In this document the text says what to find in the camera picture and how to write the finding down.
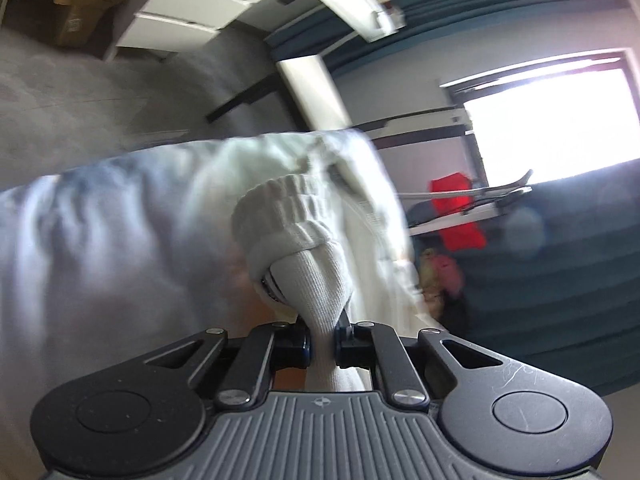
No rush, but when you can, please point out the white pillar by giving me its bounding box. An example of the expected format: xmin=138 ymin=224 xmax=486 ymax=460
xmin=275 ymin=54 xmax=352 ymax=134

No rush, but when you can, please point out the white knit sweatshirt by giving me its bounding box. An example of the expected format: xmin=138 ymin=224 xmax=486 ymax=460
xmin=0 ymin=129 xmax=437 ymax=480

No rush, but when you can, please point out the teal fabric sofa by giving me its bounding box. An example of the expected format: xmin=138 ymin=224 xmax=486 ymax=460
xmin=448 ymin=157 xmax=640 ymax=402

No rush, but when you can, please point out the cardboard box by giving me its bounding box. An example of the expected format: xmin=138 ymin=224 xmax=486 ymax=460
xmin=52 ymin=0 xmax=132 ymax=49

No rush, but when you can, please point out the white drawer cabinet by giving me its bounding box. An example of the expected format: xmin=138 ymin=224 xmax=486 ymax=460
xmin=116 ymin=0 xmax=302 ymax=63

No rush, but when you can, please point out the bright window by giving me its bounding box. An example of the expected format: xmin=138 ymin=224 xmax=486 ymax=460
xmin=440 ymin=49 xmax=640 ymax=187

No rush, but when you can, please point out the teal curtain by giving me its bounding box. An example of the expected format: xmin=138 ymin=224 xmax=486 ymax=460
xmin=269 ymin=0 xmax=627 ymax=77

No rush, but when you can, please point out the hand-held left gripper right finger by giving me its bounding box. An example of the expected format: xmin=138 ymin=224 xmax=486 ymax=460
xmin=334 ymin=310 xmax=505 ymax=408

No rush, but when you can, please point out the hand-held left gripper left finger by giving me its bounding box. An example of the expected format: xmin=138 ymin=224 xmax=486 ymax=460
xmin=144 ymin=314 xmax=314 ymax=407

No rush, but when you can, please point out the white black-framed table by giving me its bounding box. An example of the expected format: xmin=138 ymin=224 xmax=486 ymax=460
xmin=352 ymin=106 xmax=482 ymax=152

